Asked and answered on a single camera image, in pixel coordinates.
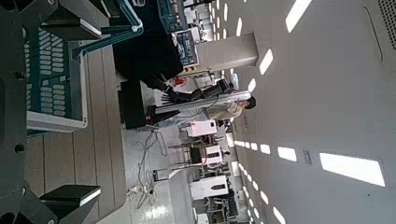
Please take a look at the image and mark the small white power strip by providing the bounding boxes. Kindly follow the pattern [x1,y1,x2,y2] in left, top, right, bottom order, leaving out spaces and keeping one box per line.
[128,184,151,195]

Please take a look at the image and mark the dark metal frame chair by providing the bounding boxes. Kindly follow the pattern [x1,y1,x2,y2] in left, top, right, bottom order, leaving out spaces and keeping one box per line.
[168,139,207,167]

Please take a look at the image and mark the white building pillar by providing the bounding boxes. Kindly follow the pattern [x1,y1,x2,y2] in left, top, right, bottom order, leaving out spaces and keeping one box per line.
[195,32,260,72]

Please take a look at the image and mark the teal slatted plastic crate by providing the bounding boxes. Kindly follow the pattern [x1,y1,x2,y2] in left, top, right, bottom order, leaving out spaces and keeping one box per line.
[156,0,189,35]

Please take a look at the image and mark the blue plastic crate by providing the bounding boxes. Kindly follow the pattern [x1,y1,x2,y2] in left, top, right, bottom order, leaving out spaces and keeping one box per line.
[175,28,201,68]

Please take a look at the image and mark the white robot station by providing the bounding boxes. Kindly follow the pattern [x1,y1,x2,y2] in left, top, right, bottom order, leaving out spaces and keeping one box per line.
[189,175,231,201]
[185,119,219,138]
[201,145,224,166]

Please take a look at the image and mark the tangled grey floor cables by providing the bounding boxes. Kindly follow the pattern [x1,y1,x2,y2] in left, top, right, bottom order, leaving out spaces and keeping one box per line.
[135,130,170,189]

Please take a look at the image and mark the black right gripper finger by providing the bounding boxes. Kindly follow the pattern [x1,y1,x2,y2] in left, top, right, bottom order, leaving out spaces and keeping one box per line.
[18,0,110,42]
[18,184,103,224]

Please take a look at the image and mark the person in beige jacket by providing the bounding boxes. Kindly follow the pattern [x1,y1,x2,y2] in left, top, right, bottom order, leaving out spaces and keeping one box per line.
[205,95,258,121]

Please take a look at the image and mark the person in white shirt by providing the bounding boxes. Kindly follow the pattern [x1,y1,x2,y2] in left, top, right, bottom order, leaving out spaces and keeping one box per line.
[154,90,252,117]

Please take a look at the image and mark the teal crate with white rim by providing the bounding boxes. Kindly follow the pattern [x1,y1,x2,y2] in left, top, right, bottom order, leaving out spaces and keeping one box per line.
[23,0,145,135]

